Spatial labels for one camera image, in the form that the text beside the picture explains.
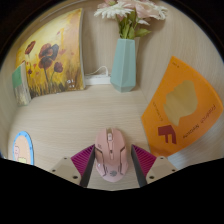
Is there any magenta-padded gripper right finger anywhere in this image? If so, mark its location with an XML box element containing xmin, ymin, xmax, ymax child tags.
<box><xmin>130</xmin><ymin>143</ymin><xmax>178</xmax><ymax>188</ymax></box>

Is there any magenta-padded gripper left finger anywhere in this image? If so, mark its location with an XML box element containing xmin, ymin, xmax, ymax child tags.
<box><xmin>49</xmin><ymin>143</ymin><xmax>97</xmax><ymax>188</ymax></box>

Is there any pink computer mouse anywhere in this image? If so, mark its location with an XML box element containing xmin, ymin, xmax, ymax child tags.
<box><xmin>94</xmin><ymin>127</ymin><xmax>130</xmax><ymax>183</ymax></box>

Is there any orange book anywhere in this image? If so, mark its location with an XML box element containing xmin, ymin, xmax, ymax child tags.
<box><xmin>140</xmin><ymin>55</ymin><xmax>224</xmax><ymax>158</ymax></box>

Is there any teal faceted vase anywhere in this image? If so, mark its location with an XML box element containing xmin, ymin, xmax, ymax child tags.
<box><xmin>109</xmin><ymin>38</ymin><xmax>137</xmax><ymax>93</ymax></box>

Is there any green and white book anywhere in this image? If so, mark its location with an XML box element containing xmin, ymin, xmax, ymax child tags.
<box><xmin>11</xmin><ymin>62</ymin><xmax>33</xmax><ymax>107</ymax></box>

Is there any yellow poppy painting canvas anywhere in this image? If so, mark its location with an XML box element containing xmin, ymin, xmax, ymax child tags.
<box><xmin>15</xmin><ymin>8</ymin><xmax>87</xmax><ymax>98</ymax></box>

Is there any pink and white flower bouquet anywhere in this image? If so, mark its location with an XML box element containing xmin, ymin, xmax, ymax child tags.
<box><xmin>93</xmin><ymin>0</ymin><xmax>169</xmax><ymax>40</ymax></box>

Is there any white power strip cable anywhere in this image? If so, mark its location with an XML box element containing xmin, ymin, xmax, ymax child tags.
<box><xmin>89</xmin><ymin>65</ymin><xmax>110</xmax><ymax>77</ymax></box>

